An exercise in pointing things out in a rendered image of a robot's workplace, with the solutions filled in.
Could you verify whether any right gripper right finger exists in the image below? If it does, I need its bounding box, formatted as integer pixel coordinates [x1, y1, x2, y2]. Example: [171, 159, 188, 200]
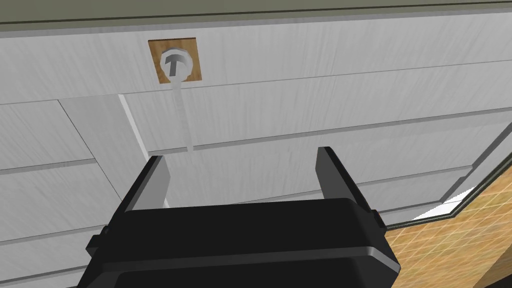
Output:
[315, 146, 372, 212]

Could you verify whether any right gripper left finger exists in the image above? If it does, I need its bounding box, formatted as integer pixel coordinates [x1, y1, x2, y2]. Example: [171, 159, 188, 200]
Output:
[121, 155, 172, 214]

